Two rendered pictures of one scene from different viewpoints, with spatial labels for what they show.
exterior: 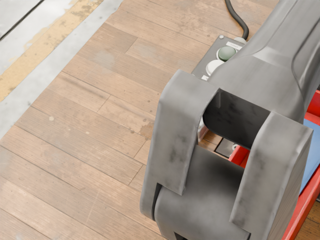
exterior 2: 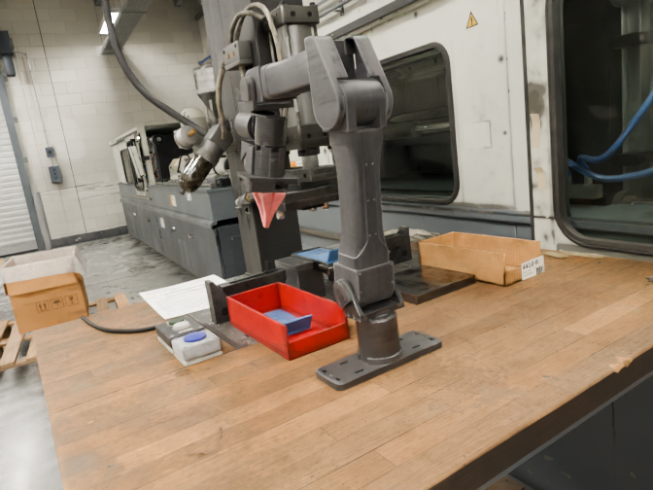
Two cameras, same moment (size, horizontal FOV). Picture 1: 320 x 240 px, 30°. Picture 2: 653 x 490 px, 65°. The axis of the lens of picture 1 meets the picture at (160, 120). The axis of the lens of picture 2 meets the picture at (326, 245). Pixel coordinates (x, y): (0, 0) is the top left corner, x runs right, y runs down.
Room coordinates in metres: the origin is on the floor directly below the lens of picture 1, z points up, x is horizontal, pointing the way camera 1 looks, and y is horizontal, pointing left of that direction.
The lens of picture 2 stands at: (0.00, 0.67, 1.24)
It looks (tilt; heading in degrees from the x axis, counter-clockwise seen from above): 12 degrees down; 289
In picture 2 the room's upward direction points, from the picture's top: 8 degrees counter-clockwise
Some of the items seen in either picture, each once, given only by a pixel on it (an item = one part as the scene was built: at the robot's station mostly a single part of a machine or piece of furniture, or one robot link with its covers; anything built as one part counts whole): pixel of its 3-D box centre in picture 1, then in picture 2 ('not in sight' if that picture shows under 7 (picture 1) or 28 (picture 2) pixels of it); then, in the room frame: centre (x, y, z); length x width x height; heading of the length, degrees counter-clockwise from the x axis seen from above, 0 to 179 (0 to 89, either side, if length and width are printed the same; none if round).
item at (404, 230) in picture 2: not in sight; (397, 245); (0.25, -0.62, 0.95); 0.06 x 0.03 x 0.09; 50
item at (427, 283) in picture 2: not in sight; (420, 282); (0.17, -0.40, 0.91); 0.17 x 0.16 x 0.02; 50
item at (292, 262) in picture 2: not in sight; (323, 255); (0.39, -0.41, 0.98); 0.20 x 0.10 x 0.01; 50
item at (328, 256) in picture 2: not in sight; (325, 250); (0.37, -0.38, 1.00); 0.15 x 0.07 x 0.03; 141
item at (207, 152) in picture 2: not in sight; (209, 152); (0.69, -0.50, 1.25); 0.19 x 0.07 x 0.19; 50
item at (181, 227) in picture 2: not in sight; (189, 216); (3.83, -5.12, 0.49); 5.51 x 1.02 x 0.97; 137
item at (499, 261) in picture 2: not in sight; (477, 257); (0.05, -0.51, 0.93); 0.25 x 0.13 x 0.08; 140
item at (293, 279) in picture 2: not in sight; (325, 272); (0.39, -0.41, 0.94); 0.20 x 0.10 x 0.07; 50
